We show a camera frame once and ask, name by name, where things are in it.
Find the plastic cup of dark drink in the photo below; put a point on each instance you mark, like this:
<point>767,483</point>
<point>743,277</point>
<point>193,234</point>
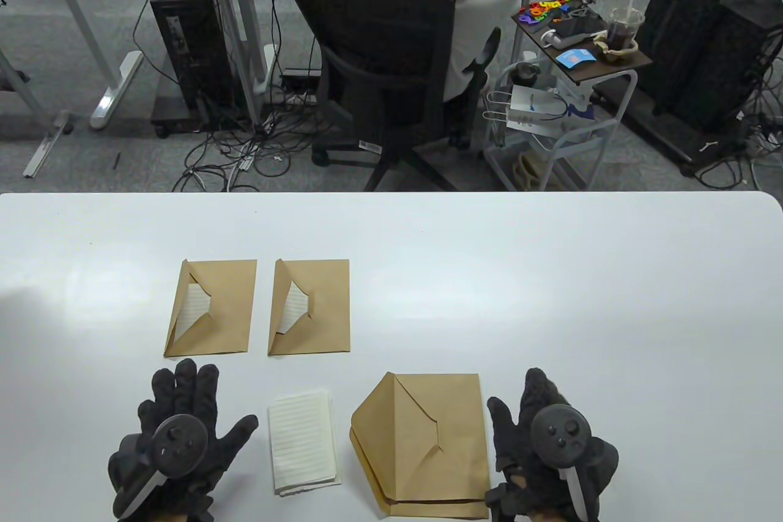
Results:
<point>625,29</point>

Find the black tumbler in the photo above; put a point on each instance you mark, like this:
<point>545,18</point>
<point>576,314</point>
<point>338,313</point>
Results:
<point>525,74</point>

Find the black power strip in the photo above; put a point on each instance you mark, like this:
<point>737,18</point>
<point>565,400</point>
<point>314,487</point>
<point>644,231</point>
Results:
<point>301,78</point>

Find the pile of colourful plastic letters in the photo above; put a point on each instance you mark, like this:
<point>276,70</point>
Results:
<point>544,9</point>

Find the person's right hand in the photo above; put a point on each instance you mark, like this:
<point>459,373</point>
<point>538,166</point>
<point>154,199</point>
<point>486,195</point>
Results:
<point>541,387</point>

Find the black computer tower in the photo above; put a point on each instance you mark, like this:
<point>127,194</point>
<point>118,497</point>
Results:
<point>189,51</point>

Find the white cart with brown top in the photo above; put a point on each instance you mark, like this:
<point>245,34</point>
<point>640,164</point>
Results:
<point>575,74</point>

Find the black equipment case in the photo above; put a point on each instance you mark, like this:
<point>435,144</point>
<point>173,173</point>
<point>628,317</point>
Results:
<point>740,69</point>
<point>679,38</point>

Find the person's left hand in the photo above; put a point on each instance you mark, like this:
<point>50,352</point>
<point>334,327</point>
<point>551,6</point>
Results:
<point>189,393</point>

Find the tan slippers pair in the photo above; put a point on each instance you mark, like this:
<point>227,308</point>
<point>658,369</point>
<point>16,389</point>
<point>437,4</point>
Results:
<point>529,170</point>

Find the blue card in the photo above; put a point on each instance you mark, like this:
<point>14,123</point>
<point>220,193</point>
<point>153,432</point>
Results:
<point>575,58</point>

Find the black handheld device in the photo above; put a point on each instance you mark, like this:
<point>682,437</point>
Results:
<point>578,26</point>

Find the black office chair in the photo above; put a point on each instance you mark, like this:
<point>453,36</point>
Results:
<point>373,44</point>

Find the white controller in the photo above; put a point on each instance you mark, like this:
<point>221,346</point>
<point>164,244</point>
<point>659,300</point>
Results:
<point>553,37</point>

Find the brown paper envelope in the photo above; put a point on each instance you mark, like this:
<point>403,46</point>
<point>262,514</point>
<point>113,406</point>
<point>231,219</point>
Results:
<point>428,424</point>
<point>330,314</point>
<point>440,510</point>
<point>232,314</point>

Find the white paper bag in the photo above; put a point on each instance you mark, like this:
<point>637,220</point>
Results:
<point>532,112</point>

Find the black round tracker puck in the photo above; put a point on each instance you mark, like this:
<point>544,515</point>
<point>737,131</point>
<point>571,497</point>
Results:
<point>560,436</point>
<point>180,445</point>

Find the brown paper cup carrier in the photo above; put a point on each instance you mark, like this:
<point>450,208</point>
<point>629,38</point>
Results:
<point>618,55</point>

